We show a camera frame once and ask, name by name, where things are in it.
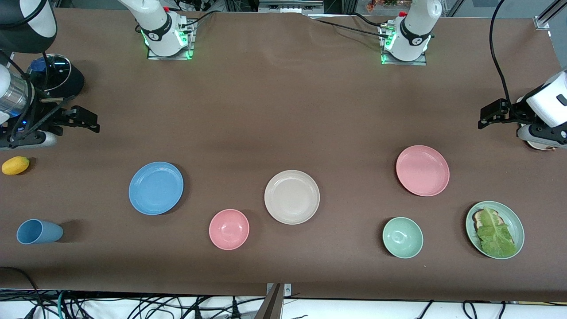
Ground green lettuce leaf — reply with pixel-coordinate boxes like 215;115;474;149
476;207;517;258

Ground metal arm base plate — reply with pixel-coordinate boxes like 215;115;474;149
147;19;195;61
380;23;428;66

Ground green bowl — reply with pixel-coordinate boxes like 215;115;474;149
382;217;424;259

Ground pink plate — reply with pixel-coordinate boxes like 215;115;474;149
396;145;450;197

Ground glass pot lid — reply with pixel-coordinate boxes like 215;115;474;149
27;54;72;92

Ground black pot with blue handle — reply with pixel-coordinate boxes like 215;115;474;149
26;53;85;100

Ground green plate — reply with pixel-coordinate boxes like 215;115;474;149
465;201;525;260

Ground aluminium frame profile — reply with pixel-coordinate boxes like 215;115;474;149
534;0;567;31

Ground grey mounting pole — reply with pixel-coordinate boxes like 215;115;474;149
254;284;284;319

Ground blue plate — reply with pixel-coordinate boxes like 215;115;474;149
128;161;184;216

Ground blue cup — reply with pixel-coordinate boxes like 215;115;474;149
17;219;63;245

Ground brown table cover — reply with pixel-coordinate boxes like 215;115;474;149
0;8;567;303

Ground metal frame bar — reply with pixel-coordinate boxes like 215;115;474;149
258;0;324;14

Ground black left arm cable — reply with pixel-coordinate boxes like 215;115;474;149
489;0;518;107

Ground orange flowers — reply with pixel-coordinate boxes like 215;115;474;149
365;0;412;13

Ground toasted bread slice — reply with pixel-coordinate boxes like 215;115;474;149
472;209;502;231

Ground yellow lemon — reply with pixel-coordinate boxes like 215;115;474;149
2;156;30;175

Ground pink bowl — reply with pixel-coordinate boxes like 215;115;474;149
209;209;250;250

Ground beige plate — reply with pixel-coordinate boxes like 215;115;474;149
264;170;320;225

